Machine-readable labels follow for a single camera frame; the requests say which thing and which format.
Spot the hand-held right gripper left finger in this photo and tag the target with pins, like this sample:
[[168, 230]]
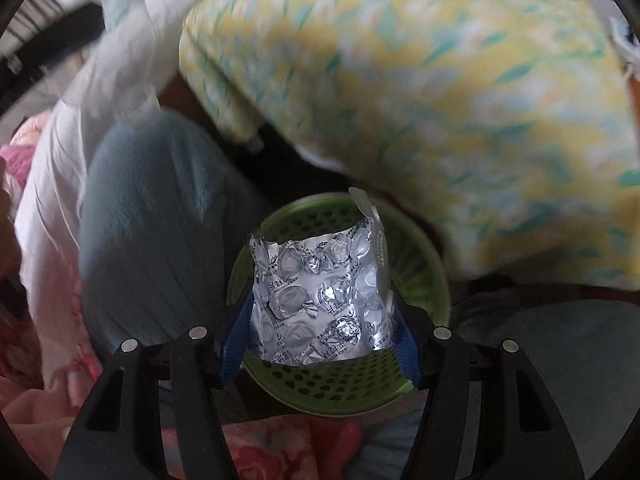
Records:
[[235, 345]]

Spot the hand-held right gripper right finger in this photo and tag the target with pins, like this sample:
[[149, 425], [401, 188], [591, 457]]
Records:
[[405, 350]]

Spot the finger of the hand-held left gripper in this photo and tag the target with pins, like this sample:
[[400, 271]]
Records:
[[65, 27]]

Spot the green perforated waste basket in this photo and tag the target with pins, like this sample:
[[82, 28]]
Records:
[[320, 385]]

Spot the large silver foil blister pack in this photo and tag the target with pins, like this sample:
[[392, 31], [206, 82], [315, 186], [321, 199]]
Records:
[[320, 300]]

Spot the white pillow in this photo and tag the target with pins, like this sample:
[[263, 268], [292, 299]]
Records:
[[115, 85]]

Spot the person's right leg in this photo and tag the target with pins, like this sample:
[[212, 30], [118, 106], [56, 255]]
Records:
[[550, 360]]

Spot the person's leg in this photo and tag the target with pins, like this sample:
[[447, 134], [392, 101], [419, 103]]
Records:
[[150, 210], [550, 360]]

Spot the person's left leg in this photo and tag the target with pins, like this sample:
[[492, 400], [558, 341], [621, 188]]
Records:
[[150, 210]]

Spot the pink floral blanket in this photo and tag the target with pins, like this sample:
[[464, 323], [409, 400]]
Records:
[[30, 385]]

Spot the yellow floral table cloth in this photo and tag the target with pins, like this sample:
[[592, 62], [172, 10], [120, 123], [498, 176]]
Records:
[[425, 85]]

